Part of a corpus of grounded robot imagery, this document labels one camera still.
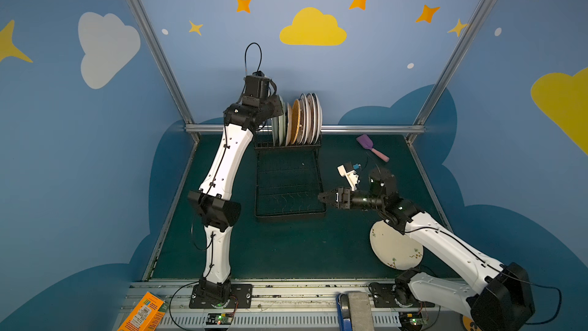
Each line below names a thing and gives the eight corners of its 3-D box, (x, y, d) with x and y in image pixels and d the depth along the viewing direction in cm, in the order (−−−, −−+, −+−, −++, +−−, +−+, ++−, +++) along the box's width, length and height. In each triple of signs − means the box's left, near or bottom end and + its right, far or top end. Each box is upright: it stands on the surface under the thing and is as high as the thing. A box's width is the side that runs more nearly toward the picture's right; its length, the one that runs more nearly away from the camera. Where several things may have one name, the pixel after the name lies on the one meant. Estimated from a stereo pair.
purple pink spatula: (381, 164, 114) (382, 161, 112) (357, 139, 125) (358, 136, 123) (389, 160, 116) (391, 157, 114) (364, 136, 127) (365, 133, 125)
